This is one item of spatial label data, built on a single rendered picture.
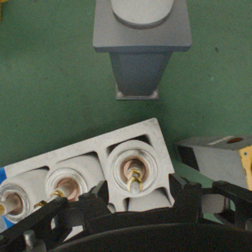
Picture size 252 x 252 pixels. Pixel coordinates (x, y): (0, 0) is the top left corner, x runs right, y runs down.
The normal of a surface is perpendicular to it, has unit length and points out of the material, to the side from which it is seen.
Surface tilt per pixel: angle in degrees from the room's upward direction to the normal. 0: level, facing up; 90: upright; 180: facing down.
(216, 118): 0
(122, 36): 0
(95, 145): 0
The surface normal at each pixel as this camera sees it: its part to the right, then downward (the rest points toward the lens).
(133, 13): -0.29, 0.95
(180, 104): -0.04, -0.07
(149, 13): 0.16, 0.98
